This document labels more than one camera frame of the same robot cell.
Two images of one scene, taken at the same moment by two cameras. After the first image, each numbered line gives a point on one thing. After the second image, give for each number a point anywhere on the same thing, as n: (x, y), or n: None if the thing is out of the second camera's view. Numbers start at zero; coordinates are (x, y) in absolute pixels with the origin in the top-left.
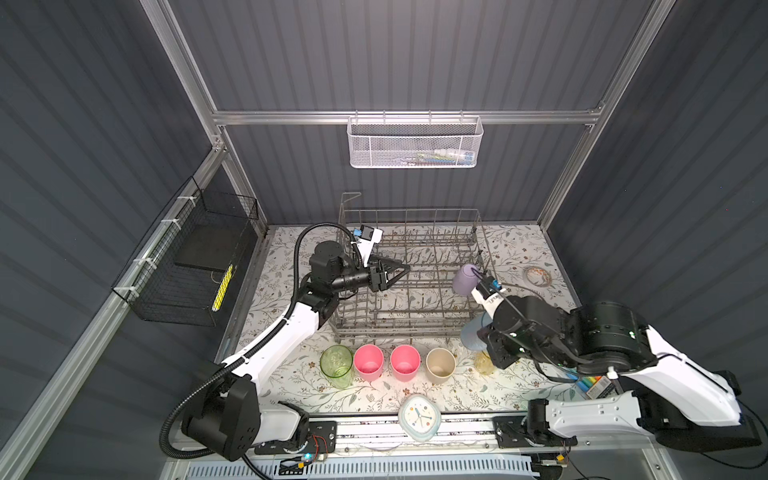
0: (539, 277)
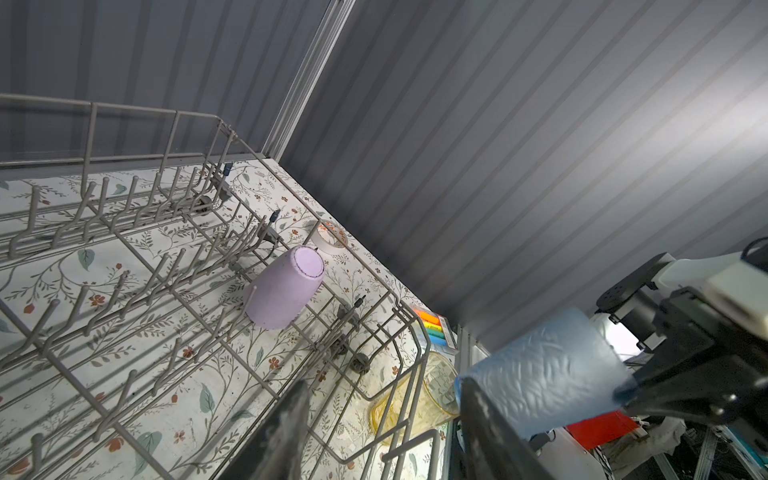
0: (329, 237)
